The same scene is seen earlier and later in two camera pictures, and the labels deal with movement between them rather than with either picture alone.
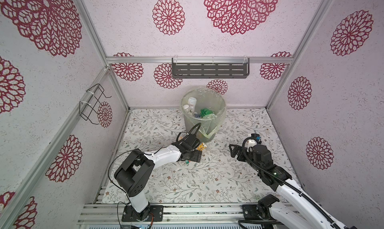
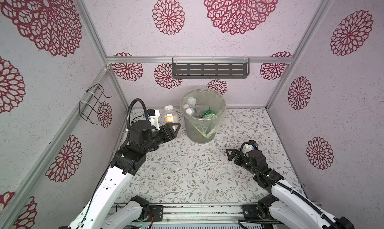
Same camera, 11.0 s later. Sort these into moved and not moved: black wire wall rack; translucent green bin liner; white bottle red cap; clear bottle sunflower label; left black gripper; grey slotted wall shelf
Moved: left black gripper; clear bottle sunflower label
Not moved: black wire wall rack; translucent green bin liner; white bottle red cap; grey slotted wall shelf
